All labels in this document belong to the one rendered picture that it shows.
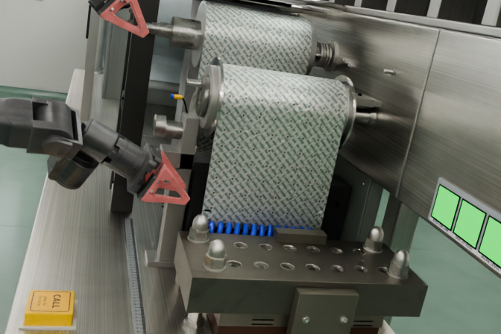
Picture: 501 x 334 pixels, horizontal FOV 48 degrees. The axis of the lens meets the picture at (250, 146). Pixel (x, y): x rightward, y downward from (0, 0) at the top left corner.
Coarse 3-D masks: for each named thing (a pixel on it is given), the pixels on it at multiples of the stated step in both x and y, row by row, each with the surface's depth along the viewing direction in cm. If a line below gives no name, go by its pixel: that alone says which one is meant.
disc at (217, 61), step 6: (216, 60) 101; (216, 66) 101; (222, 66) 98; (222, 72) 97; (222, 78) 96; (222, 84) 96; (222, 90) 96; (222, 96) 96; (216, 108) 97; (216, 114) 97; (216, 120) 97; (210, 126) 100; (204, 132) 105; (210, 132) 100
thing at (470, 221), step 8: (464, 208) 81; (472, 208) 80; (464, 216) 81; (472, 216) 79; (480, 216) 78; (456, 224) 82; (464, 224) 81; (472, 224) 79; (480, 224) 78; (456, 232) 82; (464, 232) 81; (472, 232) 79; (472, 240) 79
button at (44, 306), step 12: (36, 300) 89; (48, 300) 89; (60, 300) 90; (72, 300) 91; (36, 312) 86; (48, 312) 86; (60, 312) 87; (72, 312) 88; (24, 324) 86; (36, 324) 86; (48, 324) 87; (60, 324) 87
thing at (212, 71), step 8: (208, 72) 102; (216, 72) 99; (216, 80) 98; (216, 88) 97; (344, 88) 106; (216, 96) 97; (208, 104) 99; (216, 104) 97; (208, 112) 98; (200, 120) 105; (208, 120) 99; (344, 128) 105
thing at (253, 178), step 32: (224, 160) 100; (256, 160) 102; (288, 160) 103; (320, 160) 105; (224, 192) 102; (256, 192) 103; (288, 192) 105; (320, 192) 107; (224, 224) 104; (256, 224) 105; (288, 224) 107; (320, 224) 109
